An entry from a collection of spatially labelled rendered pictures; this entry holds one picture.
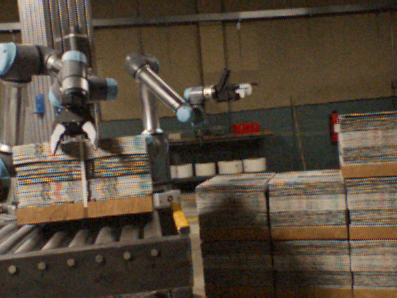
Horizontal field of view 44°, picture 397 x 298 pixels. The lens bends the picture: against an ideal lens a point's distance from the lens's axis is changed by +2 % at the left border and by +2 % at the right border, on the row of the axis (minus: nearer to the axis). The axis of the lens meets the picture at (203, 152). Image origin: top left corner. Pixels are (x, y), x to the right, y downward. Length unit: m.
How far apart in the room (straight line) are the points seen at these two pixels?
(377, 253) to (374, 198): 0.20
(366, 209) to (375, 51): 7.75
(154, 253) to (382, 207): 1.00
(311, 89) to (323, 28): 1.09
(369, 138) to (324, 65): 7.31
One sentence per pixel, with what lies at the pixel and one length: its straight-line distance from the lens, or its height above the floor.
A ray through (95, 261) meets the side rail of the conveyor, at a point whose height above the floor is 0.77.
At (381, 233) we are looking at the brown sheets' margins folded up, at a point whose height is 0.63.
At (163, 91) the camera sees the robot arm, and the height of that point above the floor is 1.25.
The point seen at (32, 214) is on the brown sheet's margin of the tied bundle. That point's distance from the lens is 1.48.
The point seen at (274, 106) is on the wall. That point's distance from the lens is 8.85.
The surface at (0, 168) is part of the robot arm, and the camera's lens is 2.07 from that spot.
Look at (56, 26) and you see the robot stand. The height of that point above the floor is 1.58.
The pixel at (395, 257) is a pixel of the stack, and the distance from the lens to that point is 1.97.
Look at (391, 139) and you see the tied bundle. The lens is 1.92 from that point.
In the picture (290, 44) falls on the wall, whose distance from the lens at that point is 9.04.
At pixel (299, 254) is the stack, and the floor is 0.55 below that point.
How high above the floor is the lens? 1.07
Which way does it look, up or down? 3 degrees down
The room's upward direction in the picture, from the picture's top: 5 degrees counter-clockwise
